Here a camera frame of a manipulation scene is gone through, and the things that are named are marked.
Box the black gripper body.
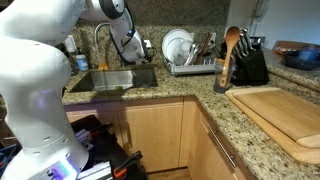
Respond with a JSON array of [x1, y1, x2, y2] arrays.
[[142, 39, 158, 64]]

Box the long wooden spoon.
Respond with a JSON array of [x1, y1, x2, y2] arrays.
[[219, 25, 242, 88]]

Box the metal serving spoon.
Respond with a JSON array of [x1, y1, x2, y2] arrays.
[[184, 42, 202, 67]]

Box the stainless steel sink basin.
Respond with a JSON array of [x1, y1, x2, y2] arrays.
[[68, 68, 159, 94]]

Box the clear glass cup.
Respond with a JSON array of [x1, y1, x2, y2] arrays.
[[213, 57, 237, 94]]

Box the large wooden cutting board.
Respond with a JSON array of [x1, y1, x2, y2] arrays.
[[224, 87, 320, 165]]

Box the smaller wooden cutting board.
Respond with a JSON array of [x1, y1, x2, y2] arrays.
[[233, 88, 320, 149]]

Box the white dinner plate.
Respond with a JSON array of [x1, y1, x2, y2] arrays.
[[161, 28, 194, 64]]

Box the grey dish rack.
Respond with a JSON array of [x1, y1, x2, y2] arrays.
[[164, 54, 218, 77]]

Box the dark wooden utensil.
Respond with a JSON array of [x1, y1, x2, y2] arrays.
[[194, 32, 213, 65]]

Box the white jar blue label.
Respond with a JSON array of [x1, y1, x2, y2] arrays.
[[75, 54, 90, 72]]

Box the light wooden base cabinet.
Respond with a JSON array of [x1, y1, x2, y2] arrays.
[[64, 95, 258, 180]]

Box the black knife block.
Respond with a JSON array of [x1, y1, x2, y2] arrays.
[[221, 27, 270, 86]]

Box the dark blue bowl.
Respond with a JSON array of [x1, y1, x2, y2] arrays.
[[282, 49, 320, 71]]

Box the blue plastic container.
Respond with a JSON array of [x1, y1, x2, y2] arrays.
[[298, 44, 320, 62]]

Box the steel drawer handle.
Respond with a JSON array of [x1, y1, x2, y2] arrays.
[[207, 125, 238, 169]]

